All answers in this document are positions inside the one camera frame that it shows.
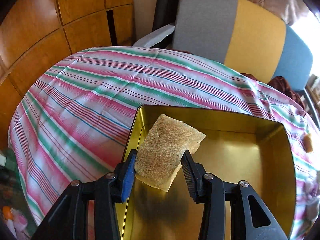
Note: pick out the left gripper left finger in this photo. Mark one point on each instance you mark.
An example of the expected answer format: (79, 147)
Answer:
(68, 217)

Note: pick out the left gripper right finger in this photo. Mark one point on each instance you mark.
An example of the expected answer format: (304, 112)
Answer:
(250, 216)

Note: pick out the gold metal tin box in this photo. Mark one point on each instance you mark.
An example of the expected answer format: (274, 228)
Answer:
(236, 147)

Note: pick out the yellow sponge block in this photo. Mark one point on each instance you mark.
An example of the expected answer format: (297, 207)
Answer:
(159, 157)
(308, 145)

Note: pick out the striped bed sheet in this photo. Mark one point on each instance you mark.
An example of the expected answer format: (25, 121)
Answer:
(74, 121)

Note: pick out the dark red cloth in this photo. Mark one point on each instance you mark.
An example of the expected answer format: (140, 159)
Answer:
(287, 87)

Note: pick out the grey yellow blue chair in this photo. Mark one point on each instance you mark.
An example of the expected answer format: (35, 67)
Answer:
(241, 35)

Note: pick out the wooden wardrobe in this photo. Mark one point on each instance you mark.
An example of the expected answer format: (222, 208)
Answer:
(36, 34)

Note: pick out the black rolled mat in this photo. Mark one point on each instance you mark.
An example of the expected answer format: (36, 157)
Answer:
(165, 13)

